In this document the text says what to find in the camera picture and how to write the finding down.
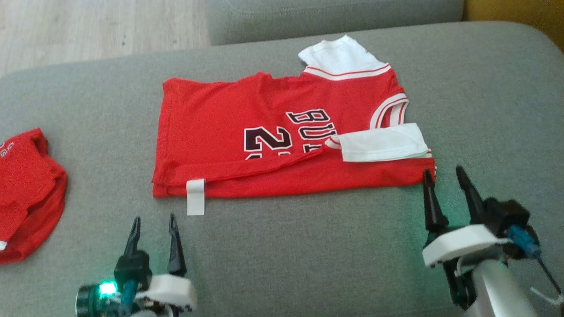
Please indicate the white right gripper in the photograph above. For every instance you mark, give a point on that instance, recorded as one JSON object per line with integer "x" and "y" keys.
{"x": 462, "y": 242}

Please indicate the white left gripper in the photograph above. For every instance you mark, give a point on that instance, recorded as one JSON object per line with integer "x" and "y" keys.
{"x": 174, "y": 290}

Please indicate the red white basketball jersey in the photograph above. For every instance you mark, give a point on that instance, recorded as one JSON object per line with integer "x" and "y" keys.
{"x": 220, "y": 132}

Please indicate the red white-striped shorts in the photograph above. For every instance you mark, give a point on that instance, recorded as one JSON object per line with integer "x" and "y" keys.
{"x": 26, "y": 185}

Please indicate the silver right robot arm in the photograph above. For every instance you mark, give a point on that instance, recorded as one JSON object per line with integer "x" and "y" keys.
{"x": 498, "y": 290}

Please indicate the grey fabric sofa seat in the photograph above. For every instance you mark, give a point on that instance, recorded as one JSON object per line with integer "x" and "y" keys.
{"x": 308, "y": 246}

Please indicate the light grey sofa cushion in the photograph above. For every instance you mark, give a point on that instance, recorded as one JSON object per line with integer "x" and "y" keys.
{"x": 330, "y": 17}

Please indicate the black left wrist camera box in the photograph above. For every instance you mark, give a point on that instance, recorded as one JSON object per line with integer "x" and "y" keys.
{"x": 132, "y": 268}

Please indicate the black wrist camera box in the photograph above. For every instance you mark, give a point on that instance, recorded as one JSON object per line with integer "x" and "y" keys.
{"x": 506, "y": 215}
{"x": 132, "y": 268}

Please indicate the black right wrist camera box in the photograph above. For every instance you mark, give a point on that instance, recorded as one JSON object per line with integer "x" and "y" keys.
{"x": 506, "y": 215}

